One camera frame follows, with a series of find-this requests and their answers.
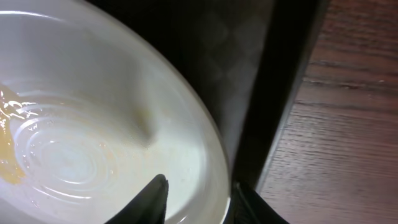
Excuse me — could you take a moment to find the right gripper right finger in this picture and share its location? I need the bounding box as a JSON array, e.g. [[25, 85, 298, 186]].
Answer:
[[231, 182, 289, 224]]

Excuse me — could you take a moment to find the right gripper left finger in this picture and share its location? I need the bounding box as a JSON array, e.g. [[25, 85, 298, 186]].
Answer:
[[106, 174, 169, 224]]

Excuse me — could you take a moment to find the cream white plate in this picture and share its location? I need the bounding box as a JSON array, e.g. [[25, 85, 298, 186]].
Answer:
[[1, 0, 230, 223]]

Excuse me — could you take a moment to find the large brown serving tray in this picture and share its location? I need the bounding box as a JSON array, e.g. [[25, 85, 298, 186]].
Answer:
[[92, 0, 328, 188]]

